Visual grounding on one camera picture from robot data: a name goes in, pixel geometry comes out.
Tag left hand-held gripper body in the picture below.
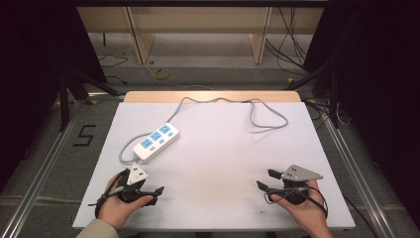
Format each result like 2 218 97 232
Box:
117 162 157 204

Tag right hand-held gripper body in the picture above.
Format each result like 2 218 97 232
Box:
280 164 324 205

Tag white power strip blue sockets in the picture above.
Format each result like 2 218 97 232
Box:
132 122 180 164

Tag grey power strip cable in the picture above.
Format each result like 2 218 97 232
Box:
118 96 289 166

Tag person's left hand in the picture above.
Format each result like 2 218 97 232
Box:
98 174 155 231

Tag person's right hand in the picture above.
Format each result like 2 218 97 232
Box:
270 180 331 231

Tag white table cover sheet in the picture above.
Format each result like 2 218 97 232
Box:
72 101 357 231

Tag black metal stand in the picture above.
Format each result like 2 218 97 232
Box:
283 60 342 129
58 69 121 132

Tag yellow tape roll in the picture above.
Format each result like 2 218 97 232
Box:
153 66 171 81

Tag black curtain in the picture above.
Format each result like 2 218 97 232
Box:
0 0 108 192
301 0 420 229

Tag light wooden shelf unit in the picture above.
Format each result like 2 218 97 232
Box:
77 6 325 65

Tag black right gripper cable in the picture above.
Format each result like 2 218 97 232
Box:
262 186 377 238

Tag black left gripper strap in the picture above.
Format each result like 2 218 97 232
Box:
88 170 131 219

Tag aluminium floor rail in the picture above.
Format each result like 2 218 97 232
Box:
0 92 126 238
308 98 399 238

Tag thin black floor cable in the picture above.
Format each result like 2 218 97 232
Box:
98 54 129 69
104 74 129 85

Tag white floor cable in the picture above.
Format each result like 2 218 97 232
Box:
144 61 214 91

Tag bundle of black floor cables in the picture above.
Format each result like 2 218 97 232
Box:
264 6 320 77

